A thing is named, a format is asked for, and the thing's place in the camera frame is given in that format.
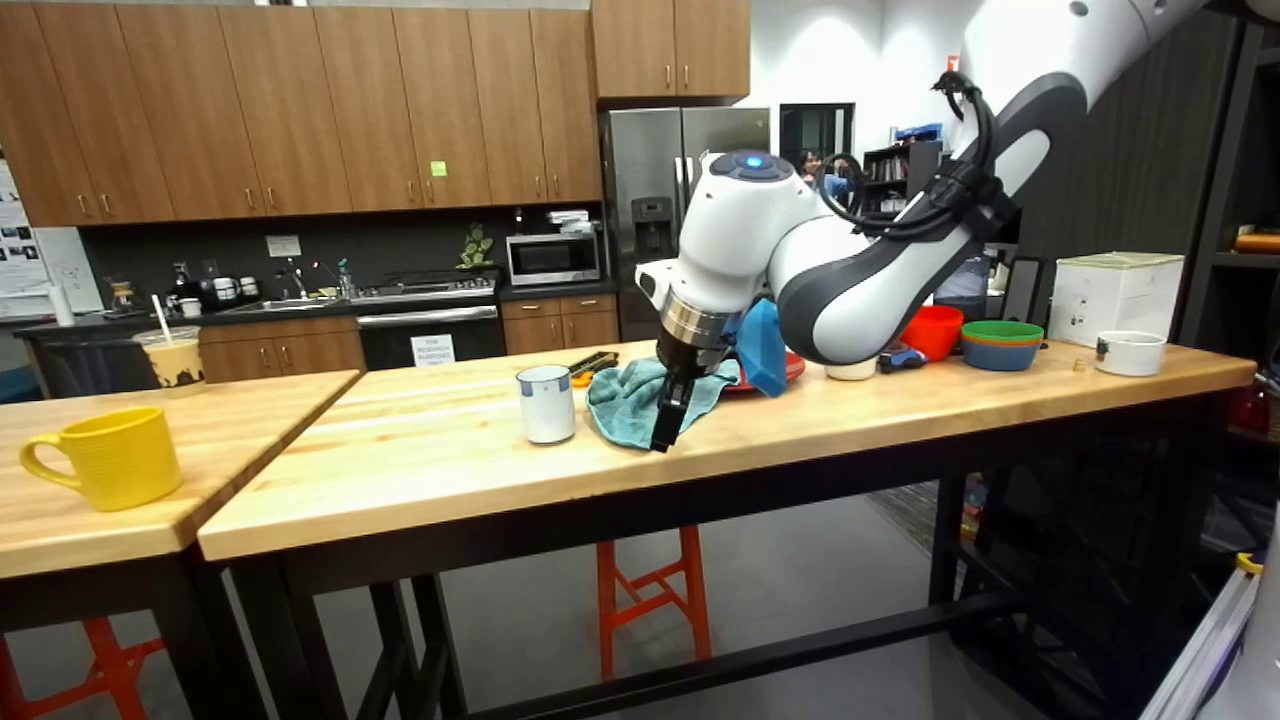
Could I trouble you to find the brown wooden lower cabinet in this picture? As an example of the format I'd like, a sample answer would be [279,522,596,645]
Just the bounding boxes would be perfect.
[197,312,369,382]
[502,291,624,356]

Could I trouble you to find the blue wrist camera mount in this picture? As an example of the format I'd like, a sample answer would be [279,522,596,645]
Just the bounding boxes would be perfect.
[731,296,791,398]

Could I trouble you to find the black speaker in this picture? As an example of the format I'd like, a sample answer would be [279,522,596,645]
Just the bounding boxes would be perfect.
[999,251,1052,328]

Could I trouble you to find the blue towel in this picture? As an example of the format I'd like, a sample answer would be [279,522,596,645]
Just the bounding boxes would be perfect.
[583,351,745,455]

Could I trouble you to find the blue and black object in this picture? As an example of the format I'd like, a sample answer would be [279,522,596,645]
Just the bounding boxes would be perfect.
[878,341,934,374]

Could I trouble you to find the wooden table black legs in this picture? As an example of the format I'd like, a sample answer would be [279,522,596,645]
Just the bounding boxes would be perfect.
[197,319,1259,720]
[0,369,369,720]

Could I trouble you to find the yellow and black object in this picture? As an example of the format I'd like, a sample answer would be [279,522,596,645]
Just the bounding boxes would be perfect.
[565,349,624,392]

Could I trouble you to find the white wall poster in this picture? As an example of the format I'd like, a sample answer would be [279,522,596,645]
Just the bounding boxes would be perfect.
[0,154,103,328]

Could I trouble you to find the dark glass door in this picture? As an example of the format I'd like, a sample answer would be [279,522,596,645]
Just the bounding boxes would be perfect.
[777,99,855,183]

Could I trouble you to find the stainless steel refrigerator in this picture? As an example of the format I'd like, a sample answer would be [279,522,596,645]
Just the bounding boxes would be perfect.
[602,105,777,341]

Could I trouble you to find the brown cabinet above refrigerator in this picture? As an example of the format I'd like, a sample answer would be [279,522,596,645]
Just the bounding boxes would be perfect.
[588,0,756,105]

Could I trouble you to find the small green plant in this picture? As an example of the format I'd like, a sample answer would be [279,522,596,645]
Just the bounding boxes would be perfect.
[458,222,495,275]

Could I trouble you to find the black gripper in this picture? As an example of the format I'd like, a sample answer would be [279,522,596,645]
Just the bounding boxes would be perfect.
[647,331,707,455]

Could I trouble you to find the blue bowl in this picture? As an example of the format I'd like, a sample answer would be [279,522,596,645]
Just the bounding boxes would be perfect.
[959,341,1045,374]

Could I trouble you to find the plastic cup with straw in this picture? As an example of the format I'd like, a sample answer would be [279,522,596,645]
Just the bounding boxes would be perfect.
[133,291,209,392]

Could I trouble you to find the white box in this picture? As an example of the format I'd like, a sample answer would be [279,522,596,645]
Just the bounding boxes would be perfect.
[1047,247,1190,351]

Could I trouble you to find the white bowl with dark contents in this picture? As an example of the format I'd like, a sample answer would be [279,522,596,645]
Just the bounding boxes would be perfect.
[1091,328,1174,378]

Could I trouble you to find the silver microwave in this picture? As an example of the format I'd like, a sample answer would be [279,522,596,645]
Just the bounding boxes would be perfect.
[502,229,610,287]

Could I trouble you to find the black shelf unit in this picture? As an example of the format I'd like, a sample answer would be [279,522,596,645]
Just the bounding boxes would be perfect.
[855,135,953,204]

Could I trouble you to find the orange metal stool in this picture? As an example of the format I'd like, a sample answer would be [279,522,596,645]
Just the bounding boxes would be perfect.
[0,613,171,720]
[593,522,715,685]

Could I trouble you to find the yellow mug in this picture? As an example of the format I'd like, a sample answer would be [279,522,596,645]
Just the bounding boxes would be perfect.
[18,403,188,515]

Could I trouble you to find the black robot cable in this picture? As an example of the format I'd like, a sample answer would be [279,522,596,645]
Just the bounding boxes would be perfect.
[811,56,1028,247]

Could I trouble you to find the green bowl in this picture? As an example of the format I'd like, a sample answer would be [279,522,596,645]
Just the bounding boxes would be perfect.
[959,316,1047,351]

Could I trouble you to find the long brown upper cabinets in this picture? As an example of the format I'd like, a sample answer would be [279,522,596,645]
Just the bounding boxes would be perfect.
[0,0,610,231]

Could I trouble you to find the tall white cup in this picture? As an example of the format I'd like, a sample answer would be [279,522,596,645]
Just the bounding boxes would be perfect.
[819,356,879,386]

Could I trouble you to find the black built-in oven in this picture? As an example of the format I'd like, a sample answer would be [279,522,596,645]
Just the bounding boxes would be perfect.
[356,300,505,371]

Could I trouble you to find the small white can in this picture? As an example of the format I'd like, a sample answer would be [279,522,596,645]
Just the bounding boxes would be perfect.
[514,362,580,446]

